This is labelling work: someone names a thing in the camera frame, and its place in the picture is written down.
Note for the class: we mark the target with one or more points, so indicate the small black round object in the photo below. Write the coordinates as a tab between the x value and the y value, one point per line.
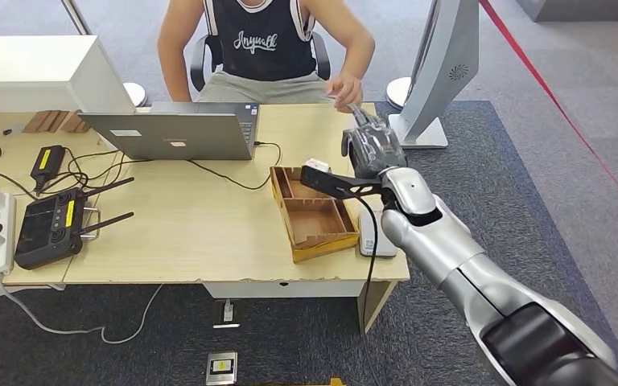
8	131

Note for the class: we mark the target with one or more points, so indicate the wooden compartment tray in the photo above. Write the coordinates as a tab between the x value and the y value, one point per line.
314	224

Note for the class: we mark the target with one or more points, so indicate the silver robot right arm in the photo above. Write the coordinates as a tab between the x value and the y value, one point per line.
447	245

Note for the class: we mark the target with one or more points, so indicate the large white box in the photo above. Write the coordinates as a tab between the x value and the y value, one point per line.
32	69

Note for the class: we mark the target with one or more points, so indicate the black remote controller with antennas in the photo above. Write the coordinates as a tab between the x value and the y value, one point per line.
48	229

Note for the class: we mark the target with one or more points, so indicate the wooden blocks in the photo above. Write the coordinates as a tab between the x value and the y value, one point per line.
53	121

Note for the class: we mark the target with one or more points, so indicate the white round stand base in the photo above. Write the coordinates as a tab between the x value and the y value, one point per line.
395	95
136	93

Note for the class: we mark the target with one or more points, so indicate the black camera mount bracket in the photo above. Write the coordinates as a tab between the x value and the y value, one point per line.
330	184

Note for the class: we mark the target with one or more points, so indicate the black office chair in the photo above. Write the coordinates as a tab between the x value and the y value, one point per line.
202	64

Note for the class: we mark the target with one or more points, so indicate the person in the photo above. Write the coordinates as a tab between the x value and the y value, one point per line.
261	48

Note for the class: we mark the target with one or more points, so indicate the black adapter with yellow label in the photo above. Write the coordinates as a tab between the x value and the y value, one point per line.
48	162

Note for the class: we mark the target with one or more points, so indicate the silver monitor on stand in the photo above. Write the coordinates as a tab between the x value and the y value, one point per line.
442	64

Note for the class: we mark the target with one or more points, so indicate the yellow object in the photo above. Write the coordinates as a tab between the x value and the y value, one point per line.
335	382

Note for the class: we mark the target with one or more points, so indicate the grey white card reader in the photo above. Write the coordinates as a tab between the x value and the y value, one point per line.
367	242

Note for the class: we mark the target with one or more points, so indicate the person's left hand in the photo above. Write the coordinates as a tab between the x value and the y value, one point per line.
346	88

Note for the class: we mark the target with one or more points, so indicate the silver laptop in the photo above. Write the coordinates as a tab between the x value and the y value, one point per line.
170	136

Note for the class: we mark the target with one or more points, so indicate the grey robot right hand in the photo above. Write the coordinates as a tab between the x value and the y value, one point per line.
375	149

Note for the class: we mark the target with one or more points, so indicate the white room key card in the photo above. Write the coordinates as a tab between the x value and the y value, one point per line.
337	99

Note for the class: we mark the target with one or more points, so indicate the white desk drawer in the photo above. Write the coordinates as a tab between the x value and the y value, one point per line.
287	289

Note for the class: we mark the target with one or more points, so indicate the wooden desk leg panel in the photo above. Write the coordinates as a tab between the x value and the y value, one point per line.
375	306

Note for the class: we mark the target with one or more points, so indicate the floor outlet with white plug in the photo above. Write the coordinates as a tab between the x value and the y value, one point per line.
228	311

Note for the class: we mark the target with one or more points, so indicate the grey stand pole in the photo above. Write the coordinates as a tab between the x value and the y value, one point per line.
76	17

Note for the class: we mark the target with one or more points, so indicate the red barrier tape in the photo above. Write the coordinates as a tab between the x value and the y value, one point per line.
498	18

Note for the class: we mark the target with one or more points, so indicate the silver floor socket plate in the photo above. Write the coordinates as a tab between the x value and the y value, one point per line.
221	367

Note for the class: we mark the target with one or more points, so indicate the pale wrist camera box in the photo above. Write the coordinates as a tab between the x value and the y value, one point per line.
318	165

